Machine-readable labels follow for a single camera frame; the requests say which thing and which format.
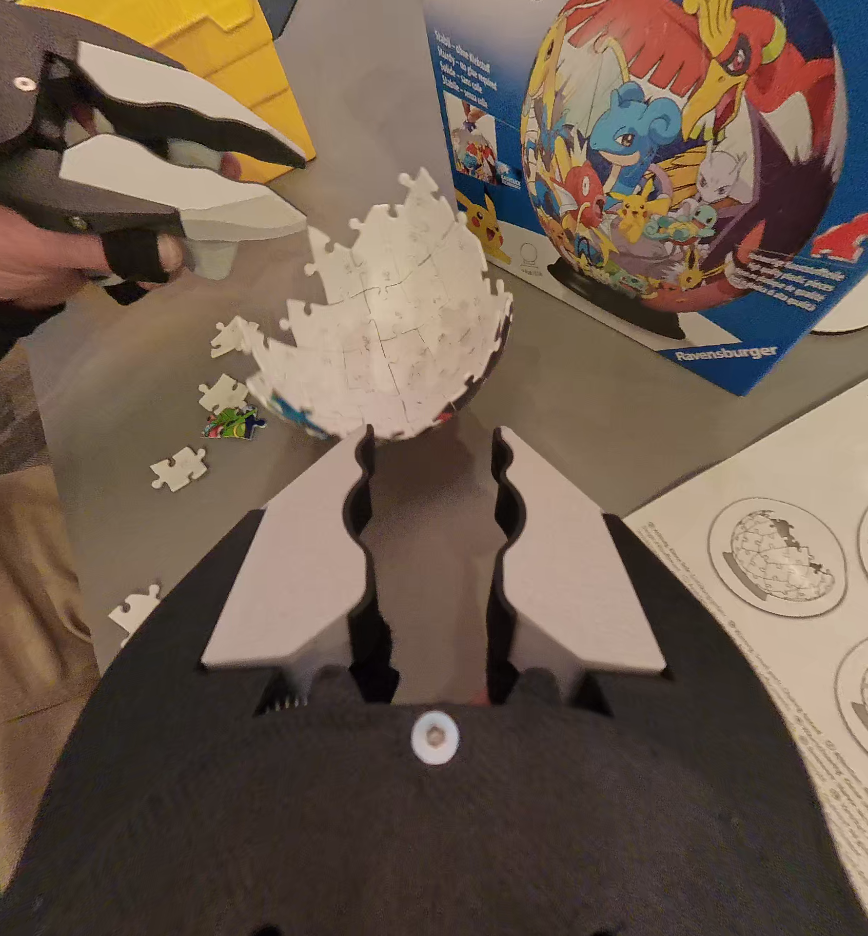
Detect yellow plastic bin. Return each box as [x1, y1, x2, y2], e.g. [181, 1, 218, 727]
[20, 0, 316, 184]

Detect partly built puzzle ball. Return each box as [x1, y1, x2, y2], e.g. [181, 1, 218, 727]
[246, 167, 515, 441]

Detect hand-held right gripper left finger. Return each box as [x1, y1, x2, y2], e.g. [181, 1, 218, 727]
[200, 426, 400, 704]

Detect white puzzle piece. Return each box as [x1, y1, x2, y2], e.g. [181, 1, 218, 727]
[107, 583, 163, 649]
[197, 373, 250, 415]
[149, 446, 209, 492]
[209, 316, 261, 361]

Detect white instruction leaflet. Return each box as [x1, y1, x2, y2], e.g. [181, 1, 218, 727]
[622, 358, 868, 933]

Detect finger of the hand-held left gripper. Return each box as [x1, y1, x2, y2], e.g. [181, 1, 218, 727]
[59, 134, 308, 282]
[50, 41, 308, 171]

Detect person's left hand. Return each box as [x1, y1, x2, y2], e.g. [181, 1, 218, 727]
[0, 197, 186, 308]

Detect blue puzzle box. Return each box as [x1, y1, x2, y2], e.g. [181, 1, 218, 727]
[423, 0, 868, 398]

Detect colourful puzzle piece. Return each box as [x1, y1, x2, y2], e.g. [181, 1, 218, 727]
[200, 407, 268, 442]

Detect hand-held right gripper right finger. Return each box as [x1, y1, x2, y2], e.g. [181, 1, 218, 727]
[485, 427, 668, 704]

